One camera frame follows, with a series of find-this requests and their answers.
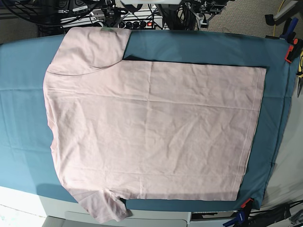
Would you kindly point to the pink T-shirt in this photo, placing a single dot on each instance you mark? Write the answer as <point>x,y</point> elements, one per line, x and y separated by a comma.
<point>146,129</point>

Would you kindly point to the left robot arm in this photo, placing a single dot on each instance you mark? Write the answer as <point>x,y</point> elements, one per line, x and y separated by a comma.
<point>206,10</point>

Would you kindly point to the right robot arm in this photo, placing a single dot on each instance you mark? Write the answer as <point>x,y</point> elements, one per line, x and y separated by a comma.
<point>108,14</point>

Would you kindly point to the black power strip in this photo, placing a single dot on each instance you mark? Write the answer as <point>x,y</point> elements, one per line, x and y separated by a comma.
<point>148,24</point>

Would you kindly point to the teal table cloth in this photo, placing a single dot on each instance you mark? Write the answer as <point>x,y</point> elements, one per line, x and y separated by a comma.
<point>25,158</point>

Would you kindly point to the blue orange clamp bottom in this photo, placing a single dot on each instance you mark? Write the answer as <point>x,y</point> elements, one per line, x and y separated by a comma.
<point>242,215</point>

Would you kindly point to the blue orange clamp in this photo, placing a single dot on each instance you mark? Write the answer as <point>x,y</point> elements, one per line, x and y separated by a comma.
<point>242,215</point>
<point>289,34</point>

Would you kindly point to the blue orange clamp top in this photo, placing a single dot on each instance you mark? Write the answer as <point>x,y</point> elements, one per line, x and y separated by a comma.
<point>289,34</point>

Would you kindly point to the yellow handled pliers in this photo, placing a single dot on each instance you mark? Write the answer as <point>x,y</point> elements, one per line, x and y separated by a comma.
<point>300,75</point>

